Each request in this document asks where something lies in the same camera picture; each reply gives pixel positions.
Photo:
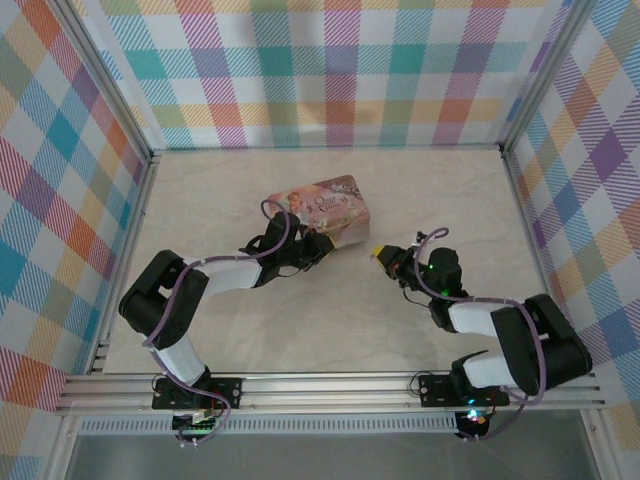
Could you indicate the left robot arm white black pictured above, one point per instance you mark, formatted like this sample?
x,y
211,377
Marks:
x,y
180,357

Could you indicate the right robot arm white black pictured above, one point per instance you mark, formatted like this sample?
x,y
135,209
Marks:
x,y
525,350

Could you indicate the right controller circuit board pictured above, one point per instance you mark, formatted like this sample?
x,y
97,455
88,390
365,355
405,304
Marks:
x,y
474,419

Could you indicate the controller circuit board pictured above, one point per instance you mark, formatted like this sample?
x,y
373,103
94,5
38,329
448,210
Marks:
x,y
474,419
197,425

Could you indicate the left controller circuit board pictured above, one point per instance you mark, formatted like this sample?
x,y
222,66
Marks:
x,y
197,425

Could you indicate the grey metal sheet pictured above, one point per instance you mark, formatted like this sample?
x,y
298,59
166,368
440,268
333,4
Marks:
x,y
325,457

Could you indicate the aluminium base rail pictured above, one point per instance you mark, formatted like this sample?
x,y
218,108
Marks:
x,y
325,392

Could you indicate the aluminium frame post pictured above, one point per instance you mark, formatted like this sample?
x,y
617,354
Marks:
x,y
542,85
107,80

